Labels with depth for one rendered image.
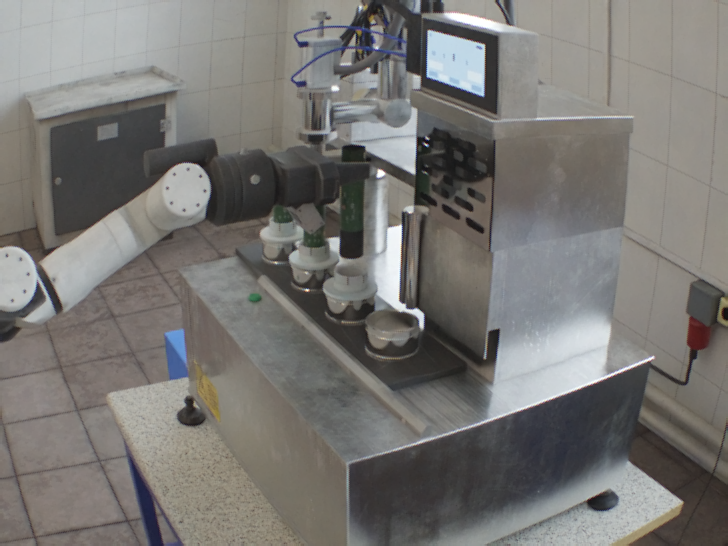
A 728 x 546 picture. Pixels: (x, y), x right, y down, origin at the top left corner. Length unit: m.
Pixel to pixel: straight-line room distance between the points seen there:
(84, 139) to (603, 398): 3.24
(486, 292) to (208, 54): 3.96
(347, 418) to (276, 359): 0.16
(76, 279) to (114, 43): 3.76
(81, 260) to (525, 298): 0.54
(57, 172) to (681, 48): 2.85
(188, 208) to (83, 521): 1.62
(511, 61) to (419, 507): 0.53
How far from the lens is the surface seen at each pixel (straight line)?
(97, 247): 1.04
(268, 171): 1.10
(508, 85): 0.99
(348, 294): 1.22
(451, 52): 1.06
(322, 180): 1.11
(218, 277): 1.42
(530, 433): 1.13
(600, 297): 1.21
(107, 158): 4.14
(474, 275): 1.09
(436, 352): 1.18
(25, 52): 4.65
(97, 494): 2.63
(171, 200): 1.03
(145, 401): 1.62
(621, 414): 1.26
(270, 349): 1.20
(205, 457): 1.46
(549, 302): 1.14
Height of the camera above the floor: 1.59
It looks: 24 degrees down
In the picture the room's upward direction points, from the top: 2 degrees clockwise
